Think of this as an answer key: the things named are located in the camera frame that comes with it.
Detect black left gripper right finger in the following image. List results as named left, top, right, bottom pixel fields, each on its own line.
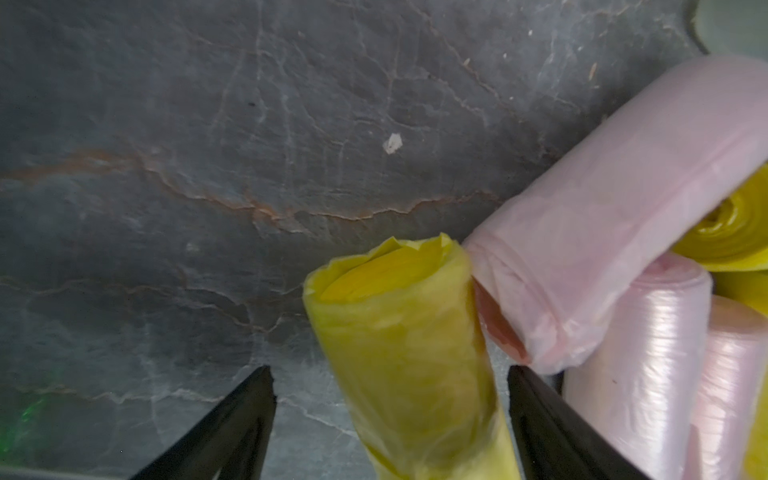
left=507, top=366, right=648, bottom=480

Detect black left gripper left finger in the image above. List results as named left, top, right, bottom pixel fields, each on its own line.
left=133, top=366, right=277, bottom=480

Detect clear plastic storage box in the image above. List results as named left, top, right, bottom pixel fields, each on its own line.
left=692, top=0, right=767, bottom=60

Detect pink trash bag roll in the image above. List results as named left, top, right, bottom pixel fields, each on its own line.
left=563, top=253, right=712, bottom=479
left=464, top=55, right=767, bottom=374
left=683, top=295, right=767, bottom=479

